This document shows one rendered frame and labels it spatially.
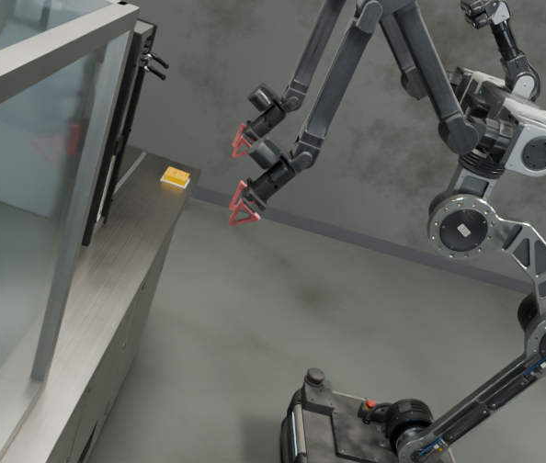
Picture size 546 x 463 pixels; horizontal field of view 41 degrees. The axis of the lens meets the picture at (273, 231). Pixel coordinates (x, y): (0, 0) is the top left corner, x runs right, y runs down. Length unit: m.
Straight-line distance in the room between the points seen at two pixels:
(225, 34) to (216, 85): 0.30
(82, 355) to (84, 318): 0.13
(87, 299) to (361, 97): 3.00
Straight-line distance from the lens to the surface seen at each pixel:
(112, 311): 1.65
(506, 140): 1.89
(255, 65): 4.31
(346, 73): 1.77
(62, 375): 1.45
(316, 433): 2.62
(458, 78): 2.36
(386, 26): 2.28
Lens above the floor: 1.81
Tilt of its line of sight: 24 degrees down
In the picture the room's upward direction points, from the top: 20 degrees clockwise
